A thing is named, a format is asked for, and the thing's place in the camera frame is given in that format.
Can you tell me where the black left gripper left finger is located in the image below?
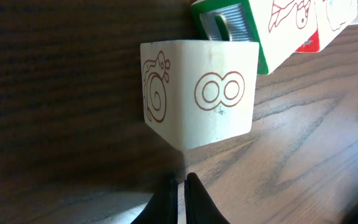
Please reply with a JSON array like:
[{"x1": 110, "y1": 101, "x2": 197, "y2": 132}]
[{"x1": 131, "y1": 177, "x2": 178, "y2": 224}]

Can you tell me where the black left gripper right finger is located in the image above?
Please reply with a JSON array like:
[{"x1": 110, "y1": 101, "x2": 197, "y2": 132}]
[{"x1": 184, "y1": 172, "x2": 229, "y2": 224}]

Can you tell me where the wooden block red letter side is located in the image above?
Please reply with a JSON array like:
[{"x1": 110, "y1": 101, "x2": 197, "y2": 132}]
[{"x1": 140, "y1": 40, "x2": 259, "y2": 151}]

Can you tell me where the wooden block with turtle drawing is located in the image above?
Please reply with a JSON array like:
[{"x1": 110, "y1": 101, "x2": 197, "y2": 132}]
[{"x1": 190, "y1": 0, "x2": 317, "y2": 75}]

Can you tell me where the wooden block red A side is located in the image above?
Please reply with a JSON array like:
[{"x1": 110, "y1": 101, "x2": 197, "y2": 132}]
[{"x1": 296, "y1": 0, "x2": 358, "y2": 53}]

